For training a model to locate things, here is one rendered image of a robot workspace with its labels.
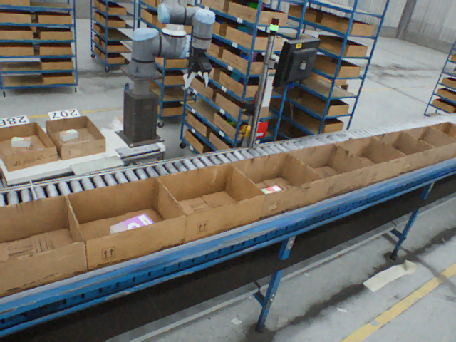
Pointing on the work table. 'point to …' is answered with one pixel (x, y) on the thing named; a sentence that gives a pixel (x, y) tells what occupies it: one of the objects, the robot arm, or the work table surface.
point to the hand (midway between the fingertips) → (197, 87)
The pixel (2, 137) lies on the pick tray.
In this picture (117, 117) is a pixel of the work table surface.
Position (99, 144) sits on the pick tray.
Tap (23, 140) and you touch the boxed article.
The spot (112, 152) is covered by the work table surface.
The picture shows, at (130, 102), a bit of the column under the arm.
